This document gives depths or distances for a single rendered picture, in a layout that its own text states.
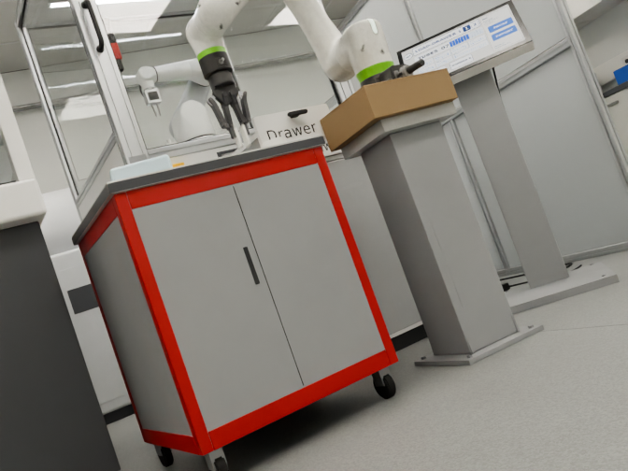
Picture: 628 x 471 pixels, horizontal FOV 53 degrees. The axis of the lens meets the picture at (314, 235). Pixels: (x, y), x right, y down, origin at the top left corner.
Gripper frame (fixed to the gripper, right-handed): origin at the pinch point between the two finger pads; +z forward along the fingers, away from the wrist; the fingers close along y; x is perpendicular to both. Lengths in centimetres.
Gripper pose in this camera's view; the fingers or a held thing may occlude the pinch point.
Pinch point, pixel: (241, 137)
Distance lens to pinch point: 197.4
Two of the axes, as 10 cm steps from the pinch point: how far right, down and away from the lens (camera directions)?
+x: -4.4, 2.1, 8.7
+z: 3.4, 9.4, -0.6
